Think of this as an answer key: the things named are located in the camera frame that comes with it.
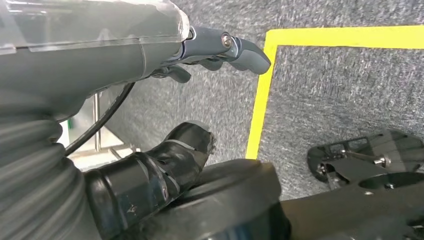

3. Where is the steel workbench table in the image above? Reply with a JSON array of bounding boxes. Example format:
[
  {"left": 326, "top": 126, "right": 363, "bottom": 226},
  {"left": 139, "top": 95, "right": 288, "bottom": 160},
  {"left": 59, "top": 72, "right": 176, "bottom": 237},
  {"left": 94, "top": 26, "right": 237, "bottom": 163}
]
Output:
[{"left": 57, "top": 92, "right": 143, "bottom": 171}]

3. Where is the yellow floor tape outline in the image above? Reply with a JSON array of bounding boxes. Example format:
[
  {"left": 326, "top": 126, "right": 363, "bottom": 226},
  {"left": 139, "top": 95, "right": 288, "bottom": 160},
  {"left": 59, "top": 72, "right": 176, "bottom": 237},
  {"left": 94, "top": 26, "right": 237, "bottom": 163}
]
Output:
[{"left": 245, "top": 25, "right": 424, "bottom": 161}]

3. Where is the black round robot joint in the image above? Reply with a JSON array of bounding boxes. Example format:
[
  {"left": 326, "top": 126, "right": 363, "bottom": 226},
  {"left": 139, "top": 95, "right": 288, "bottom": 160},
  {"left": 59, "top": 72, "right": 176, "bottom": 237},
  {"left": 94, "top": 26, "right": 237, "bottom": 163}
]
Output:
[{"left": 132, "top": 158, "right": 292, "bottom": 240}]

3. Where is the black robot foot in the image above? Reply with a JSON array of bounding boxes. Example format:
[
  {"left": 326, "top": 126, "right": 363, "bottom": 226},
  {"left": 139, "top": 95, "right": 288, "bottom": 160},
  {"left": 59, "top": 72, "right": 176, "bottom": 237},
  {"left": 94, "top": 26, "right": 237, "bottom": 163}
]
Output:
[{"left": 306, "top": 129, "right": 424, "bottom": 191}]

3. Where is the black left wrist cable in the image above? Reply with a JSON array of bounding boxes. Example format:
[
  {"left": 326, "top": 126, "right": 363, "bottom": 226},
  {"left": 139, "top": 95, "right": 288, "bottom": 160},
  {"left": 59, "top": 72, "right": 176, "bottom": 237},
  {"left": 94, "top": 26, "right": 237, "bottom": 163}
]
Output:
[{"left": 64, "top": 82, "right": 137, "bottom": 157}]

